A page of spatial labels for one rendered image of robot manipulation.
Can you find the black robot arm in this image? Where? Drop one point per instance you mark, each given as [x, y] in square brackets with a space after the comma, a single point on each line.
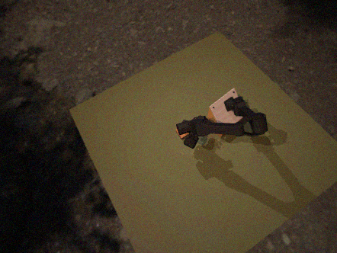
[200, 126]

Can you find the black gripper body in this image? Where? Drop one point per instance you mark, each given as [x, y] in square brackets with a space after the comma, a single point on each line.
[191, 142]

